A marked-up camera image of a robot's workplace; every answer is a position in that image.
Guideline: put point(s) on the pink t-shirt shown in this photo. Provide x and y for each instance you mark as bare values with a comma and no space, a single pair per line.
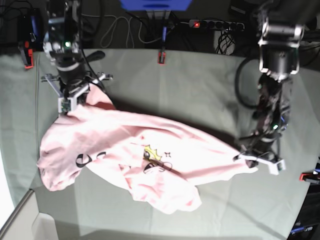
157,160

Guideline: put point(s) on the red centre table clamp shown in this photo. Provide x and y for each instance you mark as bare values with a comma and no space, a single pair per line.
161,57

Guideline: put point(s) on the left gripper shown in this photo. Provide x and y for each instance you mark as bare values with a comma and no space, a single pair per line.
259,150

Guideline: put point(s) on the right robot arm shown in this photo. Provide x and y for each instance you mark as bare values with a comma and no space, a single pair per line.
62,45

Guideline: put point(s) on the red right table clamp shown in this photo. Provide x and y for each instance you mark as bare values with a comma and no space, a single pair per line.
311,177

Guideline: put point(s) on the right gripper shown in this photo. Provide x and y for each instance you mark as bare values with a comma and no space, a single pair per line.
79,88

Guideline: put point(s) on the red table clamp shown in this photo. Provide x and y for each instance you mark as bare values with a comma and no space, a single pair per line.
26,52
161,57
311,177

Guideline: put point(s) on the red left table clamp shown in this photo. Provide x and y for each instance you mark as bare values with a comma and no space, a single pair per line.
26,52

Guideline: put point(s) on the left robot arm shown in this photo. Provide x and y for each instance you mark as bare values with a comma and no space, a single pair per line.
278,44

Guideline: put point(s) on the blue clamp handle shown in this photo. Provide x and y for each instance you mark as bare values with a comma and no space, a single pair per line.
164,34

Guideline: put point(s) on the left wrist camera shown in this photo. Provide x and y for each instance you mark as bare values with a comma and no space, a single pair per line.
276,167

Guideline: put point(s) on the white bin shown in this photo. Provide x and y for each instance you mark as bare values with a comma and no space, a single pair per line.
27,223

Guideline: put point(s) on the green table cloth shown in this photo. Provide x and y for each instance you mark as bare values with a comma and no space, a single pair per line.
193,88

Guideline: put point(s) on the black power strip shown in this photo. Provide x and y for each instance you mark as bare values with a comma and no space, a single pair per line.
216,25

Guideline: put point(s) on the blue box at top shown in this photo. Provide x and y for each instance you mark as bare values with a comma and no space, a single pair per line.
154,5

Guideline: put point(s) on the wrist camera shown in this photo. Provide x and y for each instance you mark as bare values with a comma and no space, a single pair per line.
66,105
276,167

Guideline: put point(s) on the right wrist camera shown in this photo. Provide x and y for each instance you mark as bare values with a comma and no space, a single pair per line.
66,105

